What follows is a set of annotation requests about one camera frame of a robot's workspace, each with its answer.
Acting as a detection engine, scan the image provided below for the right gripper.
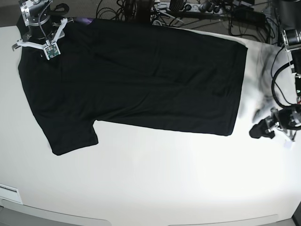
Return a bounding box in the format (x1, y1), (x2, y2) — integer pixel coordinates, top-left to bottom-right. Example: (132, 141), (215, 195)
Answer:
(12, 17), (73, 55)

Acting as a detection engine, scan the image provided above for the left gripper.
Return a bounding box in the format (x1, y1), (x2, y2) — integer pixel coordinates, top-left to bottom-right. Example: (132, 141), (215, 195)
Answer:
(249, 107), (301, 141)

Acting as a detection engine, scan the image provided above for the black T-shirt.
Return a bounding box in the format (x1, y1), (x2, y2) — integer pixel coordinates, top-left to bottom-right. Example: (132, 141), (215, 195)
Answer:
(18, 19), (247, 155)

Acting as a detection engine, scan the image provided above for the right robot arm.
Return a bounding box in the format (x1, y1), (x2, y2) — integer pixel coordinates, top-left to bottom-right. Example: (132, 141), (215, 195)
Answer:
(12, 0), (74, 60)

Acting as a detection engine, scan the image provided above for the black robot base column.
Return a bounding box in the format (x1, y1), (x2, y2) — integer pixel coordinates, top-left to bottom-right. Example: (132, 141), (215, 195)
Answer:
(124, 0), (155, 24)

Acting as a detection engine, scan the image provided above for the black box on floor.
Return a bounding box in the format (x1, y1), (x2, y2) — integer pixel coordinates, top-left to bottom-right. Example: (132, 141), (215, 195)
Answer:
(232, 10), (266, 27)

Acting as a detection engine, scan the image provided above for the white power strip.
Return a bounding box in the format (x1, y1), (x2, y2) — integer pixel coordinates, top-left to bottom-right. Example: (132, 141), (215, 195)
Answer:
(182, 1), (222, 14)

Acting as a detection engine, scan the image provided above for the white label plate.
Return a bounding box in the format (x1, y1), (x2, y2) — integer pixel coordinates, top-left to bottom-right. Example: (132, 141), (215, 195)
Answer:
(0, 184), (23, 205)

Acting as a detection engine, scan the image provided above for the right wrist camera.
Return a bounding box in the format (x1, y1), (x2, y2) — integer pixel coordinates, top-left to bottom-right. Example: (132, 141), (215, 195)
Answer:
(43, 43), (61, 60)

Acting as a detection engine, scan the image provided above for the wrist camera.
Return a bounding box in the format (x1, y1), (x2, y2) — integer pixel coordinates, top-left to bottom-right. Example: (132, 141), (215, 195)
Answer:
(284, 140), (293, 149)
(43, 43), (61, 60)

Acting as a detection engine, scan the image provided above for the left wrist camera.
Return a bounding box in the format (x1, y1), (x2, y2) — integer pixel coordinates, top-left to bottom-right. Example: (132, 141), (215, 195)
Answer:
(284, 140), (293, 149)

